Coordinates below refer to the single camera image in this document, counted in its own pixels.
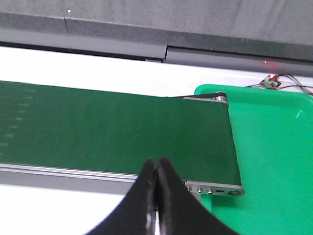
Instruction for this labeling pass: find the green conveyor belt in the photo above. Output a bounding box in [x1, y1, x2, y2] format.
[0, 80, 243, 187]

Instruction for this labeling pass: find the red black wire bundle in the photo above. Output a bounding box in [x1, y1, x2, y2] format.
[245, 74, 313, 96]

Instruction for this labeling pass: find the small green circuit board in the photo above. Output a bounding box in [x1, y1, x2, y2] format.
[260, 74, 282, 89]

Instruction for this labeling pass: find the grey speckled stone counter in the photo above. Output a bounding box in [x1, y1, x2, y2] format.
[0, 0, 313, 76]

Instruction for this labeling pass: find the green plastic tray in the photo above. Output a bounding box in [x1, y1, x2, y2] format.
[195, 84, 313, 235]

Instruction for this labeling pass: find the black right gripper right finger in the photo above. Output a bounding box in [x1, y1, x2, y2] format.
[156, 157, 236, 235]

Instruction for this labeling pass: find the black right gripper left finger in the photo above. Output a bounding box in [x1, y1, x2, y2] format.
[87, 159, 156, 235]

